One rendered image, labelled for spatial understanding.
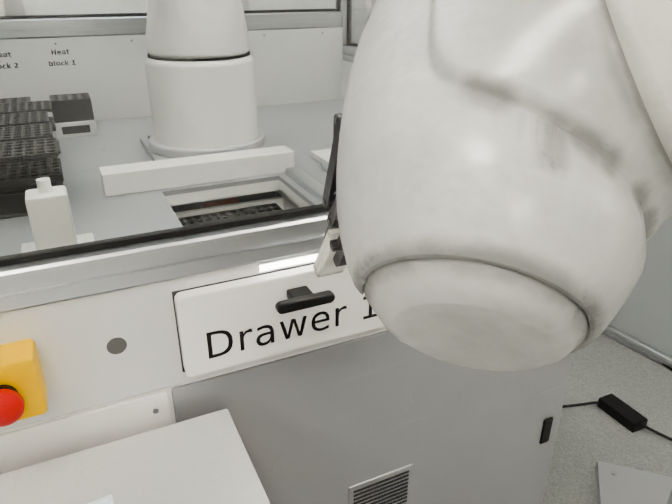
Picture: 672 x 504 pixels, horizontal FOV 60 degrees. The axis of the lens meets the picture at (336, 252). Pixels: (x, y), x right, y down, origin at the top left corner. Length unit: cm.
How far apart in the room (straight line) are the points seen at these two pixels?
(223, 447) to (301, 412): 17
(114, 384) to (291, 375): 23
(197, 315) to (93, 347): 12
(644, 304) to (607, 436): 58
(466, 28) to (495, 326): 9
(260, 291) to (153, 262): 13
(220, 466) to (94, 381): 18
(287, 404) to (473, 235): 70
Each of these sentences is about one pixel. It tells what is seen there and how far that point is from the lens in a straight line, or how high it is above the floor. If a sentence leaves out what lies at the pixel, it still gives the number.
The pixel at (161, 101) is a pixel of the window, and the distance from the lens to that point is 65.
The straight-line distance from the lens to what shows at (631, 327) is 245.
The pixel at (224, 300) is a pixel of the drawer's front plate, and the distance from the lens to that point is 70.
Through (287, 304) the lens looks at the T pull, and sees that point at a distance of 69.
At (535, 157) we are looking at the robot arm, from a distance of 17.
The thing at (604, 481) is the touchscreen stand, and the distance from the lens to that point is 183.
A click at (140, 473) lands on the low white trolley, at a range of 72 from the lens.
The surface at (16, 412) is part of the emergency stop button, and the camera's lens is 67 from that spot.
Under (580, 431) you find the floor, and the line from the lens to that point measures 201.
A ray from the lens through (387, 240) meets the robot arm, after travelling 17.
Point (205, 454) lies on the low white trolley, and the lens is 73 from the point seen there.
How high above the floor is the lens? 126
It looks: 25 degrees down
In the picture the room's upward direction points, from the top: straight up
